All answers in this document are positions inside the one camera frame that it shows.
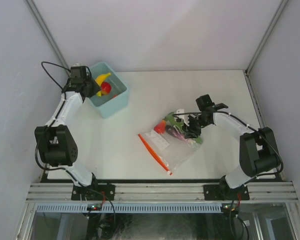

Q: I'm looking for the teal plastic bin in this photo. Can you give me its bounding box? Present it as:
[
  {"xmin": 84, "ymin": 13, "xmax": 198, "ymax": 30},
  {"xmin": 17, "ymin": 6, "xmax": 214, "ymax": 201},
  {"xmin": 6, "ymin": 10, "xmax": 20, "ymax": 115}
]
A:
[{"xmin": 89, "ymin": 61, "xmax": 130, "ymax": 119}]

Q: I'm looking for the blue slotted cable duct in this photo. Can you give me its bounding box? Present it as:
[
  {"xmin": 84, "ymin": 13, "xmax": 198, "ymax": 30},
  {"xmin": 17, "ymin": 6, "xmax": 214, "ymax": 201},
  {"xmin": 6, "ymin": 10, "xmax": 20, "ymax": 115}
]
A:
[{"xmin": 36, "ymin": 202, "xmax": 223, "ymax": 214}]

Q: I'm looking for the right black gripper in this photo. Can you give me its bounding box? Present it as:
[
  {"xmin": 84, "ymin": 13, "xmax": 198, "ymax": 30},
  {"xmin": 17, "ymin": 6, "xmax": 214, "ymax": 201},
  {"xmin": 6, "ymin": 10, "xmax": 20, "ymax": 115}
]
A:
[{"xmin": 182, "ymin": 114, "xmax": 211, "ymax": 139}]

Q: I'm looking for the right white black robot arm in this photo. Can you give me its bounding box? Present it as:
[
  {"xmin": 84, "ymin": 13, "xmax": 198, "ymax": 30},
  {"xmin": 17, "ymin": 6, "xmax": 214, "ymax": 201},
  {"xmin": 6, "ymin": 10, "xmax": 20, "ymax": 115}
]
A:
[{"xmin": 182, "ymin": 94, "xmax": 284, "ymax": 200}]

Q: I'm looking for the green fake leaf vegetable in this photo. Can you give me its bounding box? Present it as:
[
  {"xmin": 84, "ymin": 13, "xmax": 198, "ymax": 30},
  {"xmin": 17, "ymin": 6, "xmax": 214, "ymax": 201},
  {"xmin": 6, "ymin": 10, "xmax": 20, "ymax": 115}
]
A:
[{"xmin": 164, "ymin": 112, "xmax": 203, "ymax": 145}]

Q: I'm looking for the red yellow fake pear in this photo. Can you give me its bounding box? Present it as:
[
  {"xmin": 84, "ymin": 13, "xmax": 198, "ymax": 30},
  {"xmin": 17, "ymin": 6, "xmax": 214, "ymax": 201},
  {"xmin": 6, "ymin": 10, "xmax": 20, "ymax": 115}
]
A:
[{"xmin": 153, "ymin": 119, "xmax": 166, "ymax": 134}]

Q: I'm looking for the long purple fake eggplant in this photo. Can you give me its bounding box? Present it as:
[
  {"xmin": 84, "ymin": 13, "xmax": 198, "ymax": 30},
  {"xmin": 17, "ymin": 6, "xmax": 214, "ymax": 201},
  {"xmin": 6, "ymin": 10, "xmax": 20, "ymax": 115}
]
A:
[{"xmin": 165, "ymin": 125, "xmax": 195, "ymax": 144}]

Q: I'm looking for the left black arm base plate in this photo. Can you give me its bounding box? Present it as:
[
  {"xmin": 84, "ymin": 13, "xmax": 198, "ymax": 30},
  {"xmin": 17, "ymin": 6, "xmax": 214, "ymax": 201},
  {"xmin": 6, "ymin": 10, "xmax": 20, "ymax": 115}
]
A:
[{"xmin": 71, "ymin": 184, "xmax": 116, "ymax": 201}]

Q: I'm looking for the left black camera cable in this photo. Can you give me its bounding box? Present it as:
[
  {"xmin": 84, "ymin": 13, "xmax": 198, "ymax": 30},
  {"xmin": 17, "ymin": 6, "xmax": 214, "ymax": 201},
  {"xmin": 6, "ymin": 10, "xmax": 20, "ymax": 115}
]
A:
[{"xmin": 34, "ymin": 61, "xmax": 72, "ymax": 171}]

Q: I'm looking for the right aluminium frame post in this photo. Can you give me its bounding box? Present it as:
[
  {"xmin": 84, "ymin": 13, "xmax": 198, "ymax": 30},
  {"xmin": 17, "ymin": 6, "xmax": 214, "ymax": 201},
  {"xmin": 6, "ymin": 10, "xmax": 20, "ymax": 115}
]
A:
[{"xmin": 245, "ymin": 0, "xmax": 291, "ymax": 76}]

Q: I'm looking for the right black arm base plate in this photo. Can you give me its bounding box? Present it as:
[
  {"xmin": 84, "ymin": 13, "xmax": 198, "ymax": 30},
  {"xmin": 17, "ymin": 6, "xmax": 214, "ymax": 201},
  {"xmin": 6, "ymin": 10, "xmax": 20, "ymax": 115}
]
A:
[{"xmin": 203, "ymin": 184, "xmax": 250, "ymax": 201}]

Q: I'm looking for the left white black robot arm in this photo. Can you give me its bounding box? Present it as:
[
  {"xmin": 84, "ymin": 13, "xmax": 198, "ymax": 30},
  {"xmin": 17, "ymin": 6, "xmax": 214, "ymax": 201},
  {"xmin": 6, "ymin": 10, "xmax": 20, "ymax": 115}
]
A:
[{"xmin": 34, "ymin": 64, "xmax": 101, "ymax": 200}]

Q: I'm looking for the clear zip top bag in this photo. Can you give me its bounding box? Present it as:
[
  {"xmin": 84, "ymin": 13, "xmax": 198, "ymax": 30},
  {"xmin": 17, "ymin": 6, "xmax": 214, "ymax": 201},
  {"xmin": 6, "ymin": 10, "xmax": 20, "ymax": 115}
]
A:
[{"xmin": 138, "ymin": 124, "xmax": 202, "ymax": 175}]

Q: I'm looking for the left aluminium frame post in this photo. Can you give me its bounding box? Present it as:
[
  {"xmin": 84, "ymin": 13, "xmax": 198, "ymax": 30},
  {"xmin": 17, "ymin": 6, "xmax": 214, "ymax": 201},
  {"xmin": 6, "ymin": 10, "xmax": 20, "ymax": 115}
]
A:
[{"xmin": 23, "ymin": 0, "xmax": 69, "ymax": 68}]

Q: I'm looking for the aluminium frame post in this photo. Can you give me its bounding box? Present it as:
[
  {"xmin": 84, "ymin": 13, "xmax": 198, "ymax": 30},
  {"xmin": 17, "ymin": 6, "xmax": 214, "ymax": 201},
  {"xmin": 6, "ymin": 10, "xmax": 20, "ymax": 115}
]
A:
[
  {"xmin": 23, "ymin": 0, "xmax": 69, "ymax": 68},
  {"xmin": 245, "ymin": 0, "xmax": 291, "ymax": 76}
]

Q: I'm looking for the red fake apple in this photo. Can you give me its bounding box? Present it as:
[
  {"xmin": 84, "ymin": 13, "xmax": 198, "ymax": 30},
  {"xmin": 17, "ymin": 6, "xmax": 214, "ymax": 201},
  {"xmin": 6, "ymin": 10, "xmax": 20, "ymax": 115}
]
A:
[{"xmin": 100, "ymin": 81, "xmax": 112, "ymax": 95}]

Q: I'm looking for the yellow fake banana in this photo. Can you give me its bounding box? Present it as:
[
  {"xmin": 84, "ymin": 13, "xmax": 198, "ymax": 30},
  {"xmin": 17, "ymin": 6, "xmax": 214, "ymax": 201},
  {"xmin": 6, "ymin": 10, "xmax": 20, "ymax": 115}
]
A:
[{"xmin": 95, "ymin": 72, "xmax": 111, "ymax": 97}]

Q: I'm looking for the aluminium mounting rail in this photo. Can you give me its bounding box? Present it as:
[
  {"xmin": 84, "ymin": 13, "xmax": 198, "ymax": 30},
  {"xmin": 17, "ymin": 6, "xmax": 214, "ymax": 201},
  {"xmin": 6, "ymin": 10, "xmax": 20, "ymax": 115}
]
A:
[{"xmin": 26, "ymin": 182, "xmax": 298, "ymax": 203}]

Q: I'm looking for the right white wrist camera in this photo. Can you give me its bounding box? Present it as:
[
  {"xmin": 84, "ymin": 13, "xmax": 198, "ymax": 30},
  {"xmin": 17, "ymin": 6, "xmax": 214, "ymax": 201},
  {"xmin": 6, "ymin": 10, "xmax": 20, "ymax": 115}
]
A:
[{"xmin": 174, "ymin": 108, "xmax": 189, "ymax": 126}]

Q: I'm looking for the black camera cable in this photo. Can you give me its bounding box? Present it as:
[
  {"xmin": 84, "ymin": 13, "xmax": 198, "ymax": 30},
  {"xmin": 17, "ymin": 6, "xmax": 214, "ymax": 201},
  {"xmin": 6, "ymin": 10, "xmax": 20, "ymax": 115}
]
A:
[
  {"xmin": 172, "ymin": 111, "xmax": 284, "ymax": 176},
  {"xmin": 34, "ymin": 61, "xmax": 72, "ymax": 171}
]

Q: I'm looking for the right black camera cable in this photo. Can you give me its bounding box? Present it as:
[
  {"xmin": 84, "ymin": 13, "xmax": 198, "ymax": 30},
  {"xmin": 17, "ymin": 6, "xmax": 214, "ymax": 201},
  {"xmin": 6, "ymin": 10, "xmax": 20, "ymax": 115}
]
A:
[{"xmin": 172, "ymin": 111, "xmax": 284, "ymax": 176}]

